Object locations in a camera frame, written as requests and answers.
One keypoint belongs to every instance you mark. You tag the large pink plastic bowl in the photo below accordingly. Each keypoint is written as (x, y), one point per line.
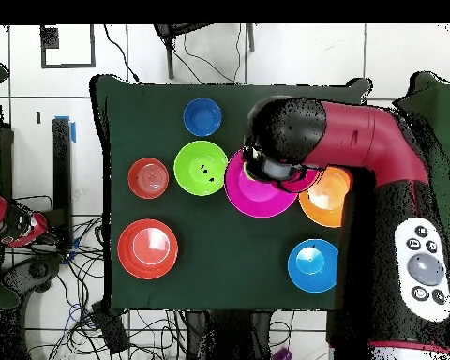
(255, 198)

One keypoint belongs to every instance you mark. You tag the lime green plastic bowl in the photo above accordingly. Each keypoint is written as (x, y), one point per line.
(200, 176)

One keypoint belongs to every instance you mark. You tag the large orange plastic bowl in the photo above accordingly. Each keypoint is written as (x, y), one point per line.
(324, 198)

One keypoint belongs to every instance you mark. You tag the long black bar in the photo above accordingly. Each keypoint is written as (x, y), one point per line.
(62, 187)

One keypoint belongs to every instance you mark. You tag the light blue plastic bowl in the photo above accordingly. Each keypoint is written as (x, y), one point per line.
(311, 266)

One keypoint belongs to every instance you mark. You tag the black square floor frame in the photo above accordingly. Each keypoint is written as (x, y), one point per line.
(49, 37)

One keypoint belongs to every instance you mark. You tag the wide red-orange plastic bowl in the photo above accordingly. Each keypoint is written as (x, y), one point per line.
(147, 249)

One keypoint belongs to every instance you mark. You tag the black pedestal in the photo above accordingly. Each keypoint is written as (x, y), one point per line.
(228, 337)

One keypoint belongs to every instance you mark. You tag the black power brick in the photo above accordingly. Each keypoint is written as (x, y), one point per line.
(110, 330)

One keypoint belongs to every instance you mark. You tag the black camera tripod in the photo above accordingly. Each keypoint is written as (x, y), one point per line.
(170, 63)

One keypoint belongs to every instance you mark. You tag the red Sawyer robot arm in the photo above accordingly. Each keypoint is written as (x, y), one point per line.
(360, 138)

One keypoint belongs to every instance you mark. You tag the small purple floor object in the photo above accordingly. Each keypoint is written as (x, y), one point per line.
(283, 354)

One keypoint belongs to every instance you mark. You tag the small dark blue bowl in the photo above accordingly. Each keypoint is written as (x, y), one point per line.
(202, 117)

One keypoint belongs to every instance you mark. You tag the blue tape strip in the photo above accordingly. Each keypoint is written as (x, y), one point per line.
(73, 132)

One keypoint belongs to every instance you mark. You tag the small red-orange plastic bowl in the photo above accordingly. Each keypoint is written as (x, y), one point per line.
(148, 178)

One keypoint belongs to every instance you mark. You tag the small black floor marker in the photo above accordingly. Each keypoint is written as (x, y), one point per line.
(38, 117)

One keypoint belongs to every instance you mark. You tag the black round floor stand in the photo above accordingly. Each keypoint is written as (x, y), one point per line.
(33, 270)

